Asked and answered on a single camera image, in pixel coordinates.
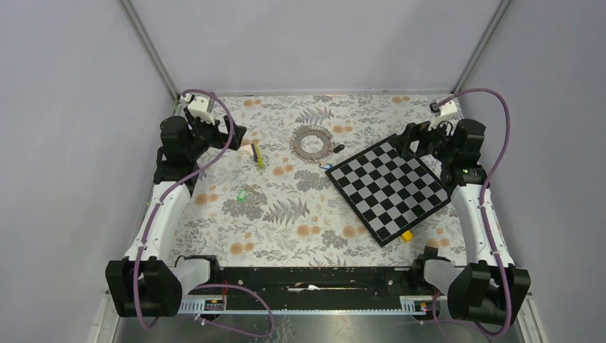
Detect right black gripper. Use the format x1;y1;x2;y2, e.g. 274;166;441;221
389;114;457;164

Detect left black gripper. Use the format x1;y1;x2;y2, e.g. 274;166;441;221
184;106;245;159

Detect black key fob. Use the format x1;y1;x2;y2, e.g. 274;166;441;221
332;144;345;154

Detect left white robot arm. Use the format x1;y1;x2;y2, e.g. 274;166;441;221
105;116;247;317

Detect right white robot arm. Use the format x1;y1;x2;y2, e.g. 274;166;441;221
390;119;531;329

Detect yellow and purple block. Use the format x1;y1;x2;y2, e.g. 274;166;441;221
252;143;264;169

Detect black white checkerboard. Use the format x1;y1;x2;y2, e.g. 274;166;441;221
325;137;452;247

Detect key with green tag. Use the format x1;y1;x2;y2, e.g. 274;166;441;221
237;189;248;202

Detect yellow cube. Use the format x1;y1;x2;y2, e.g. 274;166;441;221
400;231;414;242

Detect floral patterned mat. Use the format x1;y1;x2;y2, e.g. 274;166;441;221
169;94;467;267

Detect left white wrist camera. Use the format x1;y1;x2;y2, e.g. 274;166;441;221
179;93;214;124

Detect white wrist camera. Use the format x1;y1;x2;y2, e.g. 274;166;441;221
179;93;214;124
428;99;459;131

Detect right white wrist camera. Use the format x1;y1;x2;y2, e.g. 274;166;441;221
428;99;459;131

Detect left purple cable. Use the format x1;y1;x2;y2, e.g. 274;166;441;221
133;89;276;339

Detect right aluminium frame post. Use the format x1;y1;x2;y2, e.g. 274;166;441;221
450;0;512;94

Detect aluminium frame post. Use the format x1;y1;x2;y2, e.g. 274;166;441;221
450;0;512;94
118;0;180;102

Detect left aluminium frame post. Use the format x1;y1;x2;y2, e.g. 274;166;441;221
118;0;180;102

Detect slotted cable duct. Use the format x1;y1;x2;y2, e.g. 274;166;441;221
178;293;431;315

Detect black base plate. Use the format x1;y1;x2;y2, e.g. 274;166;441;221
190;267;434;305

